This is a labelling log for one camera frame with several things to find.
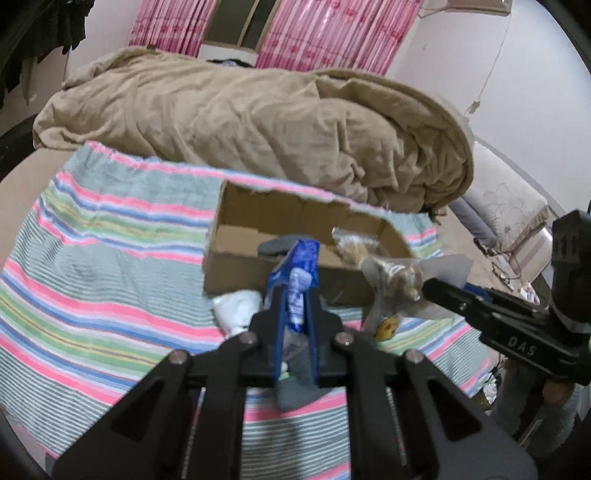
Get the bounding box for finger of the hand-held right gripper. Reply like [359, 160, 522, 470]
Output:
[421, 276, 552, 334]
[478, 322, 591, 386]

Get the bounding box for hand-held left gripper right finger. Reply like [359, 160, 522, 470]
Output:
[306, 295, 539, 480]

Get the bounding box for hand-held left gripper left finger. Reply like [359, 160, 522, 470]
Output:
[53, 284, 286, 480]

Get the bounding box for blue snack packet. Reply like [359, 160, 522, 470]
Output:
[264, 239, 321, 384]

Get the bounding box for clear snack bag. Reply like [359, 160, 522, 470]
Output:
[331, 227, 385, 267]
[361, 254, 474, 333]

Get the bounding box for cardboard box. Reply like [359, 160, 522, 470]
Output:
[202, 179, 415, 306]

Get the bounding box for person's right hand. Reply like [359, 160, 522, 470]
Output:
[541, 378, 578, 409]

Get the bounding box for white crumpled cloth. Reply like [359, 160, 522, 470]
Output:
[211, 289, 263, 337]

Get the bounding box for dark grey cloth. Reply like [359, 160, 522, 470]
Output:
[276, 346, 324, 412]

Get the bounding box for grey pillow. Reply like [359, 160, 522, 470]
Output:
[451, 196, 498, 247]

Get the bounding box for beige floral pillow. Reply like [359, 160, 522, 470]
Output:
[464, 141, 551, 254]

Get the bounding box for grey object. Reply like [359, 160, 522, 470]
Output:
[257, 234, 301, 257]

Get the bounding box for striped bed sheet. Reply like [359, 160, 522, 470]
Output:
[0, 141, 497, 480]

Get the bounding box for tan comforter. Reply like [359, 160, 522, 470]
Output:
[32, 46, 475, 217]

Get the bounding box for white air conditioner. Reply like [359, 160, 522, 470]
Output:
[418, 0, 513, 20]

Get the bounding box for pink curtain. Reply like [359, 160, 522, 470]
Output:
[255, 0, 423, 77]
[128, 0, 219, 58]

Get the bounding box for window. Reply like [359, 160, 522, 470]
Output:
[202, 0, 276, 51]

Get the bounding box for dark hanging clothes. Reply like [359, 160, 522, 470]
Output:
[0, 0, 95, 109]

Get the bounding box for black floor cables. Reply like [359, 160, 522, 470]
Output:
[480, 244, 525, 289]

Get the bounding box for wall cable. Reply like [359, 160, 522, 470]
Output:
[466, 14, 513, 116]

